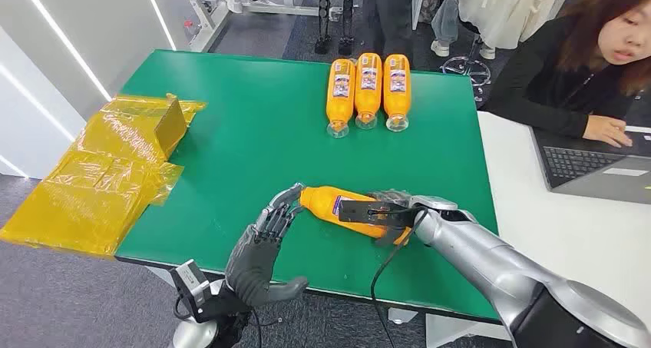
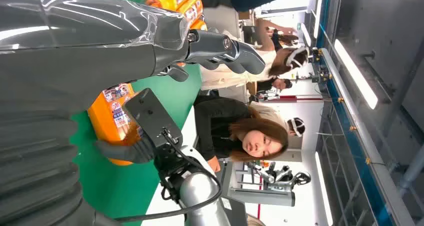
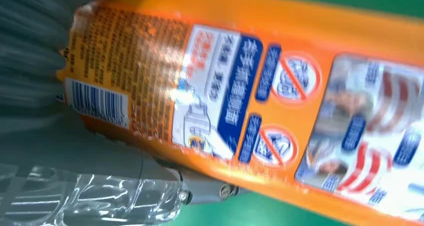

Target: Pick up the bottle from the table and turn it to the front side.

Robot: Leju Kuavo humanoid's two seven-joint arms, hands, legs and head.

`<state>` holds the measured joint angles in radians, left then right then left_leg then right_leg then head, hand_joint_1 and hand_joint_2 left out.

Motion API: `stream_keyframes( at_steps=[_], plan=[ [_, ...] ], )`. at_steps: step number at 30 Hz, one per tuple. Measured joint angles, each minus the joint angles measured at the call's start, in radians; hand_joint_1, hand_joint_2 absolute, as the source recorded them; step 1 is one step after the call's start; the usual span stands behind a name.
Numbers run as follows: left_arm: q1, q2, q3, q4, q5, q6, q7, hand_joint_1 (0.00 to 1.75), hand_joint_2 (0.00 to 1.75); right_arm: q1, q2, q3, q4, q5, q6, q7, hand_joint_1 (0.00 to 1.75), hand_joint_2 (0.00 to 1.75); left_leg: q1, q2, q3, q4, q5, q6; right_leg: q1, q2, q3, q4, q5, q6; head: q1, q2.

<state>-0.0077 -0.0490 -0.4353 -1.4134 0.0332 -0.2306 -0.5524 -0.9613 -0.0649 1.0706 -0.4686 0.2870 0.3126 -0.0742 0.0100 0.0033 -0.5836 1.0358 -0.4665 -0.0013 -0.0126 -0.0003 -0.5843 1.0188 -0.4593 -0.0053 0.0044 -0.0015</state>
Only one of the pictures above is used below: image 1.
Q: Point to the person in dark trousers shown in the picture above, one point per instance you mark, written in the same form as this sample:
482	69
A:
389	20

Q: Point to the small red fitting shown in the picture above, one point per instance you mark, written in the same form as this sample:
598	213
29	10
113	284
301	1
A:
189	30

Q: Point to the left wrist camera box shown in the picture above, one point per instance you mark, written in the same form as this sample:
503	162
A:
191	284

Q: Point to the orange bottle with clear cap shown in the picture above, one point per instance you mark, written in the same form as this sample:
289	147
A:
368	99
397	101
340	104
321	203

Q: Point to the green table mat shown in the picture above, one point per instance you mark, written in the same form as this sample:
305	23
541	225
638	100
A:
254	152

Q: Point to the person's hand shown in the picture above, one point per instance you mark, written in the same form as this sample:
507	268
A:
608	130

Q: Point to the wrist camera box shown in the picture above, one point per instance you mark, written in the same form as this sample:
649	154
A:
363	212
191	284

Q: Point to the yellow film wrapped flat carton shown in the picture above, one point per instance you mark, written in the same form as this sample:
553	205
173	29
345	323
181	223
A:
96	188

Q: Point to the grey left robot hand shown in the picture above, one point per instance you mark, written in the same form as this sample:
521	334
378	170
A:
252	269

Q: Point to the grey laptop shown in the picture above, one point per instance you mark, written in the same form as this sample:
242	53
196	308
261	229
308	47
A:
585	167

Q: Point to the patterned bag on floor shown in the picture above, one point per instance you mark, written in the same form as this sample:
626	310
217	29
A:
428	5

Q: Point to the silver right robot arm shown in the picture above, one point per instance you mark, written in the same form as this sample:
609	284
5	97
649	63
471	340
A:
498	269

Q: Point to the black robot leg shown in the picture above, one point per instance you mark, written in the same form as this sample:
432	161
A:
347	17
323	20

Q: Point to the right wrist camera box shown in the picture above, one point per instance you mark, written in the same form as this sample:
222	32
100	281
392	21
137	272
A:
363	212

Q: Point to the person at laptop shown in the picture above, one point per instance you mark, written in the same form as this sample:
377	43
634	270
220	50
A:
559	76

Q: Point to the black stool with chrome base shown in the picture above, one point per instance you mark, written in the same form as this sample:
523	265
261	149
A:
465	68

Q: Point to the yellow wrapped cardboard flap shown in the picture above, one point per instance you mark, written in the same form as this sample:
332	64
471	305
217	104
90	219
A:
170	127

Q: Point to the white metal floor frame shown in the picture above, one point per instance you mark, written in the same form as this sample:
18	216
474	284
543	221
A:
218	17

